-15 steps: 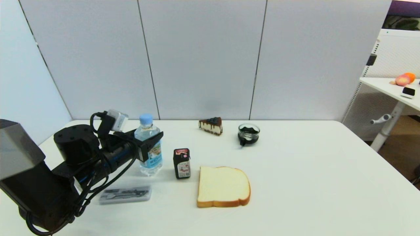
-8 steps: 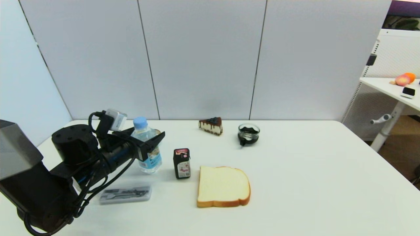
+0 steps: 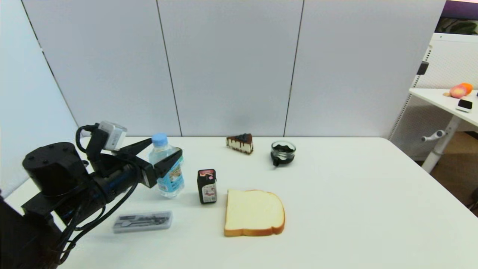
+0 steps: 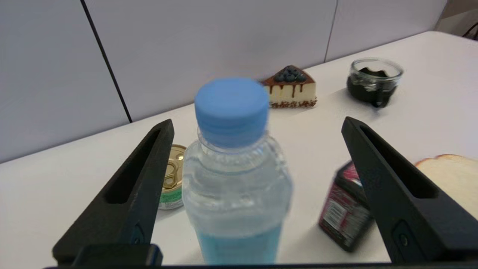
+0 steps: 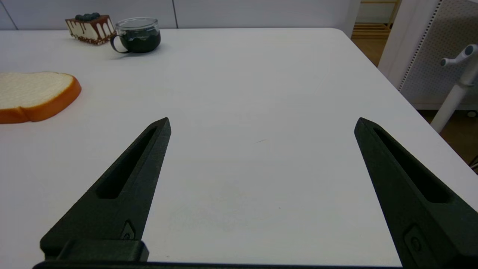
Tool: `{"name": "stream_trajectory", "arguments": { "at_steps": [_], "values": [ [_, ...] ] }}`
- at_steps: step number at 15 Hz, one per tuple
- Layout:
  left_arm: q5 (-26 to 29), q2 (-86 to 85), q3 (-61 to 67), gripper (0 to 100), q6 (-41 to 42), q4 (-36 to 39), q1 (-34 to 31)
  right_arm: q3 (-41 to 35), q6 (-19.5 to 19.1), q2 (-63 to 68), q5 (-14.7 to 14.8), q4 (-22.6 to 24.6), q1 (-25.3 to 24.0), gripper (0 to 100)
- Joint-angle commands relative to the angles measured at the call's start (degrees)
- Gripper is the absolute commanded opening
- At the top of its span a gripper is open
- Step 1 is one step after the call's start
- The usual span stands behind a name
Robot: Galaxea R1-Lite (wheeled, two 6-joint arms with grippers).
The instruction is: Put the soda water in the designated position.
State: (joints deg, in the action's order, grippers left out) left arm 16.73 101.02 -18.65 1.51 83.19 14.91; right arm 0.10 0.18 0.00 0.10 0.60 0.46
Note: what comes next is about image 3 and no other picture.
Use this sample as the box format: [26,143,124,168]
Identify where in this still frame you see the clear water bottle blue cap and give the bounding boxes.
[148,133,185,199]

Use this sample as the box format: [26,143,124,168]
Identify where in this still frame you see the small black carton red label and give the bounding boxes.
[197,168,218,204]

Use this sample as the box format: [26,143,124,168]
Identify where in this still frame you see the clear plastic tool case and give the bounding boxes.
[113,211,173,234]

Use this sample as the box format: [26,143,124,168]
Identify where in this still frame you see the chocolate cake slice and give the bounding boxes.
[226,133,254,155]

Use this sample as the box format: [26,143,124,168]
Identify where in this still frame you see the white bread slice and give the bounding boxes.
[224,189,286,237]

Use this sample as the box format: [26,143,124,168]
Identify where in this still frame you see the glass bowl with black contents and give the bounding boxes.
[270,140,296,167]

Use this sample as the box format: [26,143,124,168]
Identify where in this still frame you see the white side desk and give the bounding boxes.
[409,88,478,174]

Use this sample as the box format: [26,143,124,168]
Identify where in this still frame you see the pink peach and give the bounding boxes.
[450,84,468,99]

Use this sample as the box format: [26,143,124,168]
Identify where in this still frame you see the white pegboard panel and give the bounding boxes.
[388,32,478,161]

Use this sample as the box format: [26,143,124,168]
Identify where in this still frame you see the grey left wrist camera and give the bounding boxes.
[97,120,128,151]

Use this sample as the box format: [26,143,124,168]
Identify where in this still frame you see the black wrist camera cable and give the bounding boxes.
[56,124,142,264]

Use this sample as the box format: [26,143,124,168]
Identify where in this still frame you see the grey desk crank handle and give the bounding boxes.
[421,129,447,143]

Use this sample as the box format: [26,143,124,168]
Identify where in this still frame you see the dark wall picture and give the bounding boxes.
[435,0,478,35]

